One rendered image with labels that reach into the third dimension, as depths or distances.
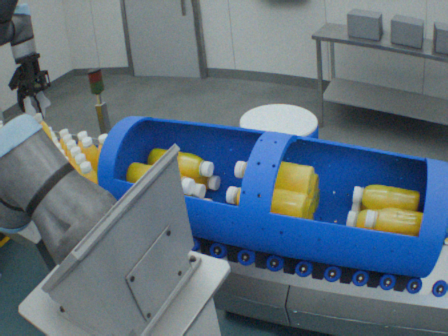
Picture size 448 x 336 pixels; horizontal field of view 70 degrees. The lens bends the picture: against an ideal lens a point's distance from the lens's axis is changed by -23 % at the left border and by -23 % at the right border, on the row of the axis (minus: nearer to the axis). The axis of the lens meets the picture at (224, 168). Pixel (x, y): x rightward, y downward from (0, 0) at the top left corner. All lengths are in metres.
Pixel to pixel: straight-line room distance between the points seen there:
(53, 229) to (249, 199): 0.44
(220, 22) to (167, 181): 4.12
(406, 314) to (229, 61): 4.12
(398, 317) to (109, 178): 0.84
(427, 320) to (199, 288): 0.61
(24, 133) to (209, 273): 0.40
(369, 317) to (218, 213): 0.48
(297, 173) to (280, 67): 3.65
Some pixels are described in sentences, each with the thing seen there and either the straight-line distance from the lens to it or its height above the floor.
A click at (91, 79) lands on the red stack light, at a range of 1.60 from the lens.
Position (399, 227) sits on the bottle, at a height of 1.12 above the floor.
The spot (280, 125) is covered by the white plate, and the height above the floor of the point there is 1.04.
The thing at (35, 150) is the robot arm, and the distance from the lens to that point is 0.58.
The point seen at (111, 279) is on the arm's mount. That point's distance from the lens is 0.51.
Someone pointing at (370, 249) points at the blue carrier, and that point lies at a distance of 0.81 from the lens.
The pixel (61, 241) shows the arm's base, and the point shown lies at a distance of 0.55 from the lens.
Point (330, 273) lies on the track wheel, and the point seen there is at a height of 0.97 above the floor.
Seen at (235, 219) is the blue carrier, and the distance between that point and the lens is 0.85.
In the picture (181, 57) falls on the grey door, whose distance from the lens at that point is 5.00.
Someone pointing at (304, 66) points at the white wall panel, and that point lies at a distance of 4.40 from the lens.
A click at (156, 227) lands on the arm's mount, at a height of 1.30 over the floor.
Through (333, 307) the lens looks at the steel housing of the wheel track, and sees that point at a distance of 0.99.
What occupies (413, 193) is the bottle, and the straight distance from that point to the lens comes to 0.95.
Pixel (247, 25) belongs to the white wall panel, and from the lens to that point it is 4.49.
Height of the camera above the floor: 1.66
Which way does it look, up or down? 33 degrees down
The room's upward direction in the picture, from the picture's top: 6 degrees counter-clockwise
